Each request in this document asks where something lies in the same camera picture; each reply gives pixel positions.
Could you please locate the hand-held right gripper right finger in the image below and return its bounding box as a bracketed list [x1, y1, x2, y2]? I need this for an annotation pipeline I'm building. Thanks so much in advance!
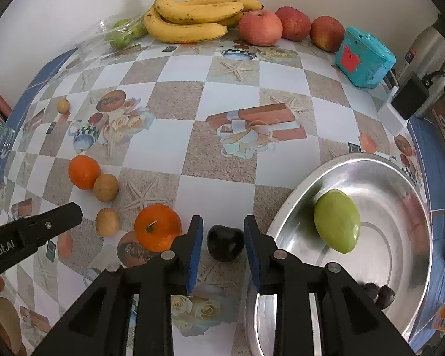
[244, 215, 418, 356]

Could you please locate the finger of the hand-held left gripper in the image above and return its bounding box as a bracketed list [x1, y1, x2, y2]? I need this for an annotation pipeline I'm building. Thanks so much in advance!
[15, 202, 83, 256]

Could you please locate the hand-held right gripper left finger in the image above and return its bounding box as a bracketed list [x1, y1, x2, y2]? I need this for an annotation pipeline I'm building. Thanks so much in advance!
[33, 215, 204, 356]

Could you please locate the dark purple plum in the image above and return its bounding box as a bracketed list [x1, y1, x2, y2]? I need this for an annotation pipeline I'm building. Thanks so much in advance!
[206, 225, 244, 261]
[377, 286, 396, 309]
[361, 283, 380, 302]

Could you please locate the orange tangerine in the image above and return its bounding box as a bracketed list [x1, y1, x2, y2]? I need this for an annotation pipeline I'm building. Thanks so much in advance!
[134, 204, 182, 252]
[68, 156, 101, 190]

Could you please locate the green mango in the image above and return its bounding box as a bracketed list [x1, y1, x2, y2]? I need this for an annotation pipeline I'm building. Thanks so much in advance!
[314, 189, 361, 255]

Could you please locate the round steel basin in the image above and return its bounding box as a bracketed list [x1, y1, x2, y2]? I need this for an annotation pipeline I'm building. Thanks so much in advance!
[245, 152, 434, 356]

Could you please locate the white adapter stand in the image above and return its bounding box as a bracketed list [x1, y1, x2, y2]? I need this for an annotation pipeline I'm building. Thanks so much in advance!
[376, 87, 409, 134]

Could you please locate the clear bag of green jujubes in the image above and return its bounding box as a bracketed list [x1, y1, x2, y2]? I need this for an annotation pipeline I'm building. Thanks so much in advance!
[72, 18, 149, 58]

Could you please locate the orange packet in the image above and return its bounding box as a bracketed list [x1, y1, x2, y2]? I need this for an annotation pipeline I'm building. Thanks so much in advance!
[432, 302, 445, 332]

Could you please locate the black power adapter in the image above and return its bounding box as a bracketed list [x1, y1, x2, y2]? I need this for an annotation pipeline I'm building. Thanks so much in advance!
[391, 73, 431, 120]

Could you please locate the teal box with red label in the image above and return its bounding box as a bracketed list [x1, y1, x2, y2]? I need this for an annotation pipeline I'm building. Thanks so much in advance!
[336, 26, 397, 89]

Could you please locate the pink apple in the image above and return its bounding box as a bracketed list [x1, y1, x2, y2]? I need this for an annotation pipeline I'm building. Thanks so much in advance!
[238, 10, 283, 46]

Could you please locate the red apple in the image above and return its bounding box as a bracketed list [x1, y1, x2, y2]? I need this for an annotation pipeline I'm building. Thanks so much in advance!
[310, 15, 345, 53]
[275, 6, 312, 42]

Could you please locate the yellow banana bunch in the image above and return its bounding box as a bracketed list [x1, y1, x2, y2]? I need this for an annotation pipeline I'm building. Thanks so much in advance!
[143, 0, 265, 44]

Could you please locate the steel thermos jug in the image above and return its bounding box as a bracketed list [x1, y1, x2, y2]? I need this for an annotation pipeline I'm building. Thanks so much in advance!
[400, 15, 445, 119]

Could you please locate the black cable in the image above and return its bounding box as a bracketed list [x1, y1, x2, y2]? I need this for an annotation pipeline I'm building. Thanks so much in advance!
[423, 70, 445, 95]

